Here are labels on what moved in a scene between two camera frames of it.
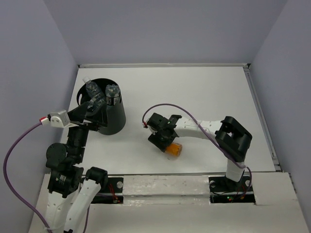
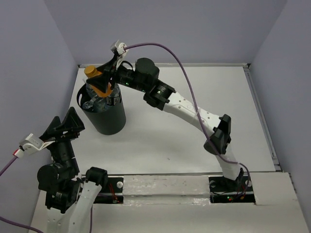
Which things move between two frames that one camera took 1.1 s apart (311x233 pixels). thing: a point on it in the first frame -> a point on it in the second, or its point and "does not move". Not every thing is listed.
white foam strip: [165, 190] does not move
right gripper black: [155, 140] -> [101, 81]
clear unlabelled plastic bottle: [96, 97] does not move
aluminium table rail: [164, 65] does not move
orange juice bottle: [174, 150] -> [91, 71]
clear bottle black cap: [112, 92] does not move
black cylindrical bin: [115, 116] does not move
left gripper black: [100, 117] -> [72, 121]
